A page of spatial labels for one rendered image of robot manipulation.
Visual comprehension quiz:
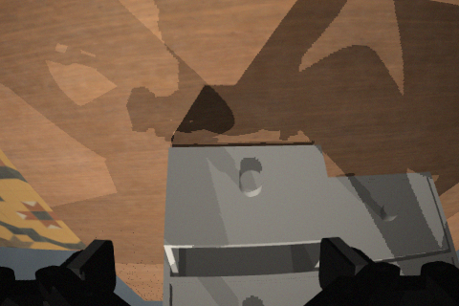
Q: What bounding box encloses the grey drawer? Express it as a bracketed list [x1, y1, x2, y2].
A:
[329, 177, 448, 263]
[164, 145, 340, 277]
[399, 258, 453, 275]
[172, 277, 322, 306]

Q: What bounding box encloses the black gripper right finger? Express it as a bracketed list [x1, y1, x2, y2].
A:
[303, 237, 459, 306]

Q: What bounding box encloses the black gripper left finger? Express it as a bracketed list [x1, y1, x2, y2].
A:
[0, 239, 131, 306]

